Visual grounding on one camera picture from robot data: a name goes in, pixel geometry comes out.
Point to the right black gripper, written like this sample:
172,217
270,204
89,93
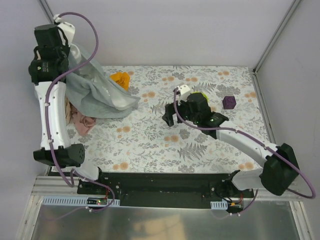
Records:
175,111

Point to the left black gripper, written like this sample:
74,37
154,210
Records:
63,49

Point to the orange cloth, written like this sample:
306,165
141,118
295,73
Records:
122,79

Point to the grey cloth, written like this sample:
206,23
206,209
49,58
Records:
96,95

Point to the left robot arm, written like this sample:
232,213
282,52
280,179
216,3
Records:
48,71

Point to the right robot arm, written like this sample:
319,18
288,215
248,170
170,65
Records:
278,163

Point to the beige cloth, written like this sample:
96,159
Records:
68,110

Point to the pink cloth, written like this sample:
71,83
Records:
83,124

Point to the green bowl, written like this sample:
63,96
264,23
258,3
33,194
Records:
201,93

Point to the floral table mat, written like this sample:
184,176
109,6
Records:
143,142

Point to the purple cube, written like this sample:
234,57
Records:
229,102

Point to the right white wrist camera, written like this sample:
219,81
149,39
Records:
182,92

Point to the left aluminium corner post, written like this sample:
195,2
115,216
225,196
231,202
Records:
58,52

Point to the aluminium corner post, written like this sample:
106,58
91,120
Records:
277,34
58,52

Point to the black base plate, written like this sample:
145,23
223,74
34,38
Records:
165,190

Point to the right aluminium side rail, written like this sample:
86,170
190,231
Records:
263,107

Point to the right slotted cable duct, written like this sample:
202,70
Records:
219,205

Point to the slotted cable duct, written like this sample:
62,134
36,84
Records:
98,202
219,205

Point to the aluminium front rail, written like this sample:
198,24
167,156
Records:
56,186

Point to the left slotted cable duct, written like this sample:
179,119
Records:
98,202

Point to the right aluminium corner post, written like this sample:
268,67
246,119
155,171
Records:
277,34

